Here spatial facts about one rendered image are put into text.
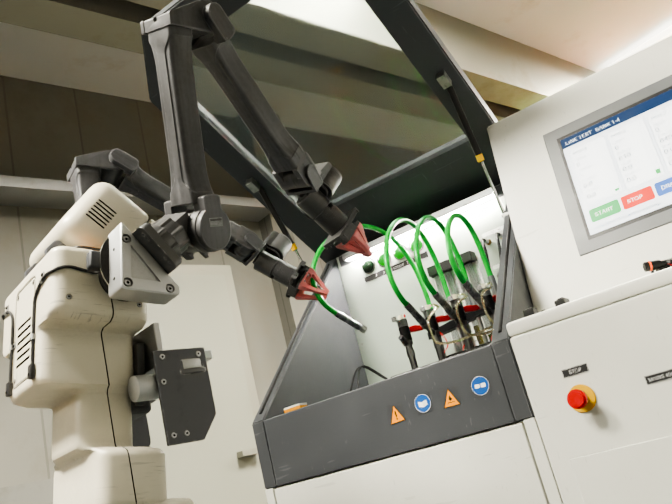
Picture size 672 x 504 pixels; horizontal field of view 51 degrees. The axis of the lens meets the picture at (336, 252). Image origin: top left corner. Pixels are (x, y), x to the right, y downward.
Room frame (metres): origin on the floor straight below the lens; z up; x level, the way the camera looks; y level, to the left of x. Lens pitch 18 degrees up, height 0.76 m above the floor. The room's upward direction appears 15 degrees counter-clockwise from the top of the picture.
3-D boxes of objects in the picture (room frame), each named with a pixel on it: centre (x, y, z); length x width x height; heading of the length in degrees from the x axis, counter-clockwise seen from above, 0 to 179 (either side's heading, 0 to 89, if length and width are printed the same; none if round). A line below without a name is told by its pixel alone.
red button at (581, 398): (1.37, -0.37, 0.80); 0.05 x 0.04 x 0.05; 60
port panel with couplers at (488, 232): (1.94, -0.46, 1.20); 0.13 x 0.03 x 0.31; 60
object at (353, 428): (1.63, 0.00, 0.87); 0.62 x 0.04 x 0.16; 60
